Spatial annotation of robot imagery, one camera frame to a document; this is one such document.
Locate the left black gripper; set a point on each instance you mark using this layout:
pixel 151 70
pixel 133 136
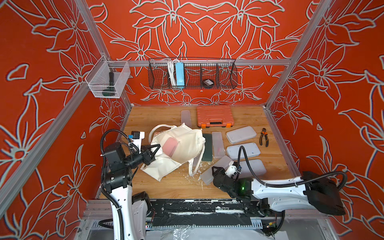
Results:
pixel 145 153

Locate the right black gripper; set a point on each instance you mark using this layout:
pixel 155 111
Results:
pixel 216 172

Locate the pink pencil case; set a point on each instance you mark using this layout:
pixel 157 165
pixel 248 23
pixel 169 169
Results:
pixel 169 147

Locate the dark green pencil case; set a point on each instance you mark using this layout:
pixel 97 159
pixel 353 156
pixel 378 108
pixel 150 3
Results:
pixel 208 153

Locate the translucent plastic pencil box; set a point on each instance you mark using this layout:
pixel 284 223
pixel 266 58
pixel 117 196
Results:
pixel 218 145

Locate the white canvas tote bag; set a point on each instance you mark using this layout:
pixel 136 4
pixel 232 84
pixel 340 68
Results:
pixel 190 150

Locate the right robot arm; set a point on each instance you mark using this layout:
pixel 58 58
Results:
pixel 306 192

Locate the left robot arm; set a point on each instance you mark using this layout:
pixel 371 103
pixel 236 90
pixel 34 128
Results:
pixel 129 210

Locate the orange plastic tool case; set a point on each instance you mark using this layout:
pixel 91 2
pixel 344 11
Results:
pixel 215 116

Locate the orange black pliers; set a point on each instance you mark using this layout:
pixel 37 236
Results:
pixel 264 139

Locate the dark green flashlight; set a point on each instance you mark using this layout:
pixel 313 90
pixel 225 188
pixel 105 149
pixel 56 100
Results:
pixel 110 90

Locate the light blue box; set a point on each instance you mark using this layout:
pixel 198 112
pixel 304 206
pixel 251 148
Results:
pixel 180 75

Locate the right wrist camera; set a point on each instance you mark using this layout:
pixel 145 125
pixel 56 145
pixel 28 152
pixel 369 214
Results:
pixel 232 171

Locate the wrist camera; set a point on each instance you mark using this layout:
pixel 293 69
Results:
pixel 136 138
pixel 232 171

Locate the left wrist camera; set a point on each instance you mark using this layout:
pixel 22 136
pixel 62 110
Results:
pixel 136 138

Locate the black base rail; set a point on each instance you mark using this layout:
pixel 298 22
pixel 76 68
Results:
pixel 211 213

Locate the clear acrylic wall box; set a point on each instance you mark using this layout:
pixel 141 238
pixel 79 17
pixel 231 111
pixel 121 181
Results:
pixel 98 78

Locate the black wire wall basket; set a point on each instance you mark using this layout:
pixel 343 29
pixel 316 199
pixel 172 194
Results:
pixel 162 73

